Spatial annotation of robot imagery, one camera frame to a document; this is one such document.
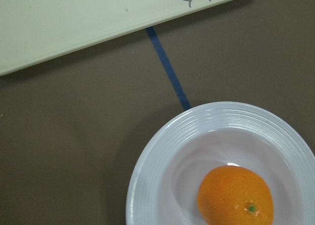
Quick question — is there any orange fruit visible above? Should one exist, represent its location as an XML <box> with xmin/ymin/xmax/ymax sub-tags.
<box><xmin>197</xmin><ymin>166</ymin><xmax>274</xmax><ymax>225</ymax></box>

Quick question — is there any cream bear tray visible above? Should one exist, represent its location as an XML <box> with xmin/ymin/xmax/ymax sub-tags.
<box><xmin>0</xmin><ymin>0</ymin><xmax>232</xmax><ymax>75</ymax></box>

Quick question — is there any white round plate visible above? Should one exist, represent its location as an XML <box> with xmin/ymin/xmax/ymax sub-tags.
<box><xmin>126</xmin><ymin>102</ymin><xmax>315</xmax><ymax>225</ymax></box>

